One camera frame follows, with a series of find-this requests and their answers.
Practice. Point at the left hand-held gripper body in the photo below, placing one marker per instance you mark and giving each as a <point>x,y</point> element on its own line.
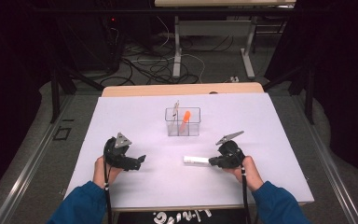
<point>118,157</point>

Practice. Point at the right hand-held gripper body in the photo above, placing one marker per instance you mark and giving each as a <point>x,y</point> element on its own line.
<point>231,155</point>

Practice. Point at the white glue stick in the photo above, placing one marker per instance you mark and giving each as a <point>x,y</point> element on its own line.
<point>195,160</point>

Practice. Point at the clear plastic pen holder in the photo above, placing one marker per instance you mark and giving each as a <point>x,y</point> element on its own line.
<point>194,127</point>

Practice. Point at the orange highlighter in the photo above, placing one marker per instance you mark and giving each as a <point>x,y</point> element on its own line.
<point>185,119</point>

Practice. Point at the white pen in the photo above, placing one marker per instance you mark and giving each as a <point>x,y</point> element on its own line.
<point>175,109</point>

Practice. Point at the person's left hand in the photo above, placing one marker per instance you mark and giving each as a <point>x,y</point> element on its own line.
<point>102,175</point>

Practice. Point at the person's right hand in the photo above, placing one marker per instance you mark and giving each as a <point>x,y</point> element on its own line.
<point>248,174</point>

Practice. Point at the white table mat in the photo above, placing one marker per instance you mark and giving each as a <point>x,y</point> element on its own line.
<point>180,186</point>

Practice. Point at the person's black printed shirt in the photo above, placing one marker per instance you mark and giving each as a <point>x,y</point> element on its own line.
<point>183,217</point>

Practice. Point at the wooden table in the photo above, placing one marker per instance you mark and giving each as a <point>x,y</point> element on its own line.
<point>167,89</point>

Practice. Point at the white power plug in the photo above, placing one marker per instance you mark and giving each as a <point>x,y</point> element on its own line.
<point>234,79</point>

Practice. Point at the black metal stand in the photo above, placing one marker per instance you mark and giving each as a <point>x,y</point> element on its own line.
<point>55,93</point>
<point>309,99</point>

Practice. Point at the black computer tower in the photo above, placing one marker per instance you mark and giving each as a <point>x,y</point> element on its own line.
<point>90,46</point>

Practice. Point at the white metal-legged desk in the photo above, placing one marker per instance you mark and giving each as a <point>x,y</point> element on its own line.
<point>177,46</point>

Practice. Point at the dark curtain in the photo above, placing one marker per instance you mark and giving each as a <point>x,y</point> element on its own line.
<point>9,77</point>
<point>348,77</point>

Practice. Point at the aluminium floor rail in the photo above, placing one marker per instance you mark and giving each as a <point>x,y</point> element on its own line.
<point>332,174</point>
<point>28,171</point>

